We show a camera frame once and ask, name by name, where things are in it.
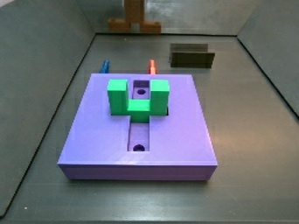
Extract black angle bracket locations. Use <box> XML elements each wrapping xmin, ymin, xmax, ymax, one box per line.
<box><xmin>170</xmin><ymin>43</ymin><xmax>215</xmax><ymax>68</ymax></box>

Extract blue peg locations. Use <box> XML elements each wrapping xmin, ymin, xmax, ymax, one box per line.
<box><xmin>99</xmin><ymin>59</ymin><xmax>110</xmax><ymax>74</ymax></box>

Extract green U-shaped block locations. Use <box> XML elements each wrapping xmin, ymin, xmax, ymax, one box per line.
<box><xmin>107</xmin><ymin>79</ymin><xmax>171</xmax><ymax>123</ymax></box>

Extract brown T-shaped block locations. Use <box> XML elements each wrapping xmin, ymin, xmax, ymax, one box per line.
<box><xmin>107</xmin><ymin>0</ymin><xmax>162</xmax><ymax>34</ymax></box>

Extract purple base board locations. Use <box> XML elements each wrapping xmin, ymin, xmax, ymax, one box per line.
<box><xmin>58</xmin><ymin>73</ymin><xmax>218</xmax><ymax>180</ymax></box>

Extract red peg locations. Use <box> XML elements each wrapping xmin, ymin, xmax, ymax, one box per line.
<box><xmin>148</xmin><ymin>59</ymin><xmax>156</xmax><ymax>74</ymax></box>

